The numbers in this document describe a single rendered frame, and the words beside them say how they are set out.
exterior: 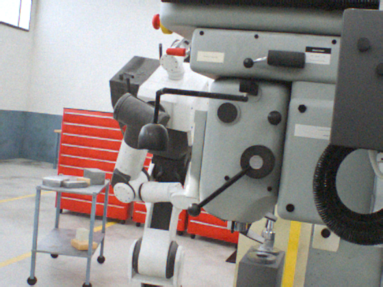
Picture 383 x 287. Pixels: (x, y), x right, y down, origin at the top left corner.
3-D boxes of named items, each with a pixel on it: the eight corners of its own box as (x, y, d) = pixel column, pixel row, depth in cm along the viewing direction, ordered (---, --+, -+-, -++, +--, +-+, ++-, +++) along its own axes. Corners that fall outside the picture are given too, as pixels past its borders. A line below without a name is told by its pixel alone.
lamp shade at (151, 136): (137, 146, 118) (139, 121, 117) (166, 149, 119) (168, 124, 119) (137, 148, 111) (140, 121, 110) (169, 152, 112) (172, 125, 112)
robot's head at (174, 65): (160, 76, 162) (159, 52, 156) (172, 63, 169) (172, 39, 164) (178, 79, 160) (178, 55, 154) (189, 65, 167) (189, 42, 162)
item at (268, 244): (269, 246, 162) (271, 231, 162) (275, 250, 157) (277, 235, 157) (257, 246, 161) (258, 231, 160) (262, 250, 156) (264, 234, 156)
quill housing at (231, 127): (188, 217, 107) (204, 73, 106) (213, 204, 127) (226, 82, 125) (273, 231, 102) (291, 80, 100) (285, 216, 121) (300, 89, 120)
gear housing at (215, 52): (186, 71, 105) (191, 25, 104) (215, 82, 128) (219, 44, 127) (345, 85, 95) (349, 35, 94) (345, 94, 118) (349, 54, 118)
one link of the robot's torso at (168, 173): (168, 148, 214) (167, 115, 203) (197, 152, 212) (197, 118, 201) (152, 191, 192) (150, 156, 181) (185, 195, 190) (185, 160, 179)
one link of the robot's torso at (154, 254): (134, 275, 185) (156, 164, 202) (178, 282, 182) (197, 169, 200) (125, 269, 171) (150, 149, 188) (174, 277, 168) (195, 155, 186)
